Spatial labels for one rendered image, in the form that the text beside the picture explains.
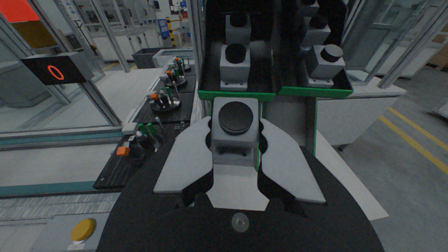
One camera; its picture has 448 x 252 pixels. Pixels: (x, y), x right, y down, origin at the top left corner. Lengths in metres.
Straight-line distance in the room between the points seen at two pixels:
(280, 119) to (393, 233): 1.67
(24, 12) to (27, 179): 0.51
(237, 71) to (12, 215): 0.63
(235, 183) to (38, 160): 0.75
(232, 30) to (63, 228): 0.56
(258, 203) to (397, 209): 1.76
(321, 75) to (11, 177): 0.96
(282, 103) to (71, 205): 0.64
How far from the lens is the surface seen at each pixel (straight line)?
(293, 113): 0.42
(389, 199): 2.12
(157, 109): 0.62
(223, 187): 0.48
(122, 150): 0.38
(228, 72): 0.20
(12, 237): 0.76
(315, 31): 0.32
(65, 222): 0.51
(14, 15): 0.55
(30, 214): 0.60
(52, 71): 0.57
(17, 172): 0.85
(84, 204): 0.52
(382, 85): 1.68
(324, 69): 0.27
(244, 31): 0.27
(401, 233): 1.99
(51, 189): 0.63
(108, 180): 0.49
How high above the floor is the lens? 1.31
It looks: 44 degrees down
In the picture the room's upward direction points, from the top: straight up
